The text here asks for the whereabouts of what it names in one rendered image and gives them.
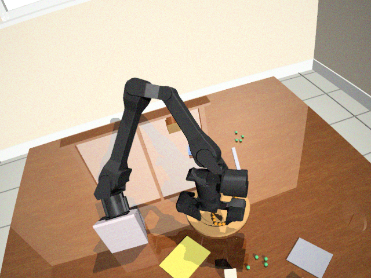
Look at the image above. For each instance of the pale yellow rectangular card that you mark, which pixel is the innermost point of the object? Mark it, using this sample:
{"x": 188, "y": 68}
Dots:
{"x": 185, "y": 258}

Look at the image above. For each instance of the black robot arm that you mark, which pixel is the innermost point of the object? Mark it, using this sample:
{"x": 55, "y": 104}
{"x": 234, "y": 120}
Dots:
{"x": 206, "y": 153}

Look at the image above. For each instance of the tan round board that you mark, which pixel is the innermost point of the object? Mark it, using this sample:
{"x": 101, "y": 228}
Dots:
{"x": 206, "y": 225}

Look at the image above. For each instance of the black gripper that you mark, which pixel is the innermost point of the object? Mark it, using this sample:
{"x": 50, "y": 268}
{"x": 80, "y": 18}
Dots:
{"x": 190, "y": 205}

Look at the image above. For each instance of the white rectangular sheet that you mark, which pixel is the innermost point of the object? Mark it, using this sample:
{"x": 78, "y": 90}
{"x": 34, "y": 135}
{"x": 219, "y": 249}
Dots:
{"x": 310, "y": 258}

